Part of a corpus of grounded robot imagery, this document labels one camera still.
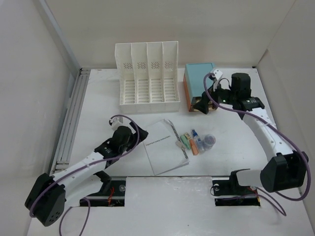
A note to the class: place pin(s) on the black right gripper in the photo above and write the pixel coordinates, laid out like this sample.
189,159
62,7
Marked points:
202,106

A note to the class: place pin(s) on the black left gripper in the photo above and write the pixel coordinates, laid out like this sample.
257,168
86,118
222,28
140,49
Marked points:
139,136

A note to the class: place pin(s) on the white instruction booklet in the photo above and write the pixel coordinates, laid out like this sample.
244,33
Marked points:
162,147

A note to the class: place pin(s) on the clear blue spray bottle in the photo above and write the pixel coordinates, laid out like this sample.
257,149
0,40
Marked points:
198,141

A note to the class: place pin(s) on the grey rectangular eraser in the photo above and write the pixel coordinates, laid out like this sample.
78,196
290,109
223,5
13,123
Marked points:
178,143

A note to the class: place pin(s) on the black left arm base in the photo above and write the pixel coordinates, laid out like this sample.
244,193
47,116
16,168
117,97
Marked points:
111,193

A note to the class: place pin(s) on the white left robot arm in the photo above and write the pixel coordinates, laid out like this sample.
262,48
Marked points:
50,195

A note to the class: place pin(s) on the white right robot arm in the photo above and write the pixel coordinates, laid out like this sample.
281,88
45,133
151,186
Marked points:
287,166

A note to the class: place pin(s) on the teal orange drawer box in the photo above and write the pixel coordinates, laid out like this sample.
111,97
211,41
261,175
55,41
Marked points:
193,82

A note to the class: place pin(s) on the orange translucent case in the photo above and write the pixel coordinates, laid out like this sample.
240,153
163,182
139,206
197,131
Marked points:
193,147

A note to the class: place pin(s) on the green translucent case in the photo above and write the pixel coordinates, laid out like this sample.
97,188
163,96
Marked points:
185,141

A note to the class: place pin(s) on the white plastic file organizer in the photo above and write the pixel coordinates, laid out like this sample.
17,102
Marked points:
148,77

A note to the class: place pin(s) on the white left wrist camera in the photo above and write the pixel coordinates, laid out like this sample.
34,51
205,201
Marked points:
115,123

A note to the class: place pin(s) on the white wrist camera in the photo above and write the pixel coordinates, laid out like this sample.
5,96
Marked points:
216,75
115,123

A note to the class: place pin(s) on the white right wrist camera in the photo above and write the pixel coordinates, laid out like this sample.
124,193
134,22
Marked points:
216,75

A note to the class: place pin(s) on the aluminium rail frame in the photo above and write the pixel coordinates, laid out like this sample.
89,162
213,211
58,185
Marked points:
61,158

